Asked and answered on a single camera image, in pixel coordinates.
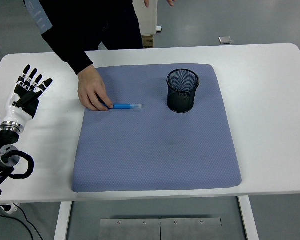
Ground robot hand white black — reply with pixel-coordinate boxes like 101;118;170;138
1;64;54;125

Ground blue marker with clear cap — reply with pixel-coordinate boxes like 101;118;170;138
101;102;143;111

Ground black mesh pen holder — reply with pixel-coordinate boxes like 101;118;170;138
166;68;200;114

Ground cardboard box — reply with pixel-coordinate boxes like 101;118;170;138
141;34;155;49

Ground blue-grey textured mat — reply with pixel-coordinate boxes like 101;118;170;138
71;63;243;194

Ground white power strip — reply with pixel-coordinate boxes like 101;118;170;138
1;202;21;215

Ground white table leg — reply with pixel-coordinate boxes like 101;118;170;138
53;201;73;240
237;196;260;240

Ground grey metal plate with screws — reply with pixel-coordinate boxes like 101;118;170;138
99;217;223;240

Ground black floor cable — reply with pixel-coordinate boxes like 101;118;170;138
0;204;45;240

